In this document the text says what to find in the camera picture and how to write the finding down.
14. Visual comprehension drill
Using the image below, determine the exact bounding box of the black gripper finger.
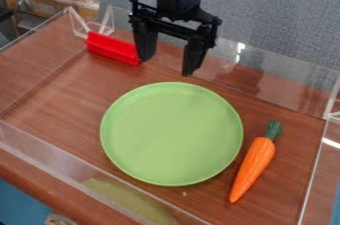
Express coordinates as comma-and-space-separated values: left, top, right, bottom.
133, 23, 158, 62
181, 37, 206, 77

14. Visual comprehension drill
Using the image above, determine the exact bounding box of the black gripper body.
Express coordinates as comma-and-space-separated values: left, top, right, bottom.
129, 0, 221, 48

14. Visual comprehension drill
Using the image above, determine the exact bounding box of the green round plate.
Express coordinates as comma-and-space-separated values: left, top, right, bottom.
99, 82, 242, 186

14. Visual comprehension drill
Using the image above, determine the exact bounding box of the orange toy carrot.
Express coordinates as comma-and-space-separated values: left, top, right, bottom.
227, 121, 282, 203

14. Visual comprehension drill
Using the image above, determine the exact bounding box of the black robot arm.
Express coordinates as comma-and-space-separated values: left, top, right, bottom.
129, 0, 221, 76

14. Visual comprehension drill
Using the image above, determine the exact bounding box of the red plastic block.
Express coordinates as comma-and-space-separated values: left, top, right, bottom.
85, 32, 141, 66

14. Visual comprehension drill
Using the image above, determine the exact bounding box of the clear acrylic enclosure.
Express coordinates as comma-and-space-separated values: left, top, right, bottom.
0, 13, 340, 225

